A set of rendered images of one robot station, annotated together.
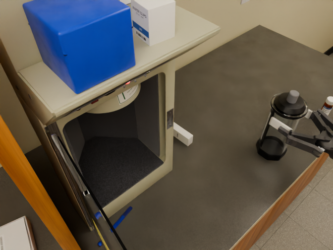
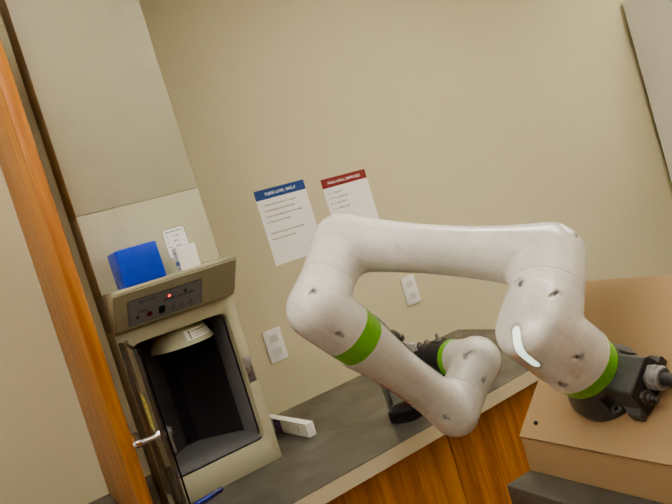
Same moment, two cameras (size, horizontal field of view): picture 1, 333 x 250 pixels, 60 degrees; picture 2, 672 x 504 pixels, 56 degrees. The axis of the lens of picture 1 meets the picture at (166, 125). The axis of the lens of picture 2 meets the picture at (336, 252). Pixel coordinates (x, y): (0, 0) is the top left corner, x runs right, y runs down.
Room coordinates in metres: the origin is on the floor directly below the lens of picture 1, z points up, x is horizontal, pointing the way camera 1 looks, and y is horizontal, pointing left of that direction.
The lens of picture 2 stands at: (-1.08, -0.65, 1.52)
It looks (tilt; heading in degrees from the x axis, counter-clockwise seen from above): 3 degrees down; 11
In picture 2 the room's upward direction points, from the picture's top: 17 degrees counter-clockwise
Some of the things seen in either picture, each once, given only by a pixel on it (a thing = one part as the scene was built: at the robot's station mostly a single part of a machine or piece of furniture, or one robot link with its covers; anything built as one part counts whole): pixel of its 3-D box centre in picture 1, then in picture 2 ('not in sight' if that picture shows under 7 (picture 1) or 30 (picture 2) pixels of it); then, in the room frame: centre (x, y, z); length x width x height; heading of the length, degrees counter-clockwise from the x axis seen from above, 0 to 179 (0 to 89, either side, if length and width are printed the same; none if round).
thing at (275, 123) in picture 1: (280, 126); not in sight; (0.59, -0.34, 1.12); 0.07 x 0.01 x 0.03; 41
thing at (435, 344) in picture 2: not in sight; (443, 356); (0.46, -0.53, 1.12); 0.09 x 0.06 x 0.12; 131
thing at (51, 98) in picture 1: (131, 72); (176, 293); (0.40, 0.06, 1.46); 0.32 x 0.11 x 0.10; 132
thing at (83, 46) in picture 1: (83, 36); (136, 265); (0.36, 0.11, 1.56); 0.10 x 0.10 x 0.09; 42
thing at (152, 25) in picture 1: (153, 18); (186, 257); (0.44, 0.02, 1.54); 0.05 x 0.05 x 0.06; 36
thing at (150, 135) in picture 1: (99, 121); (186, 389); (0.54, 0.18, 1.19); 0.26 x 0.24 x 0.35; 132
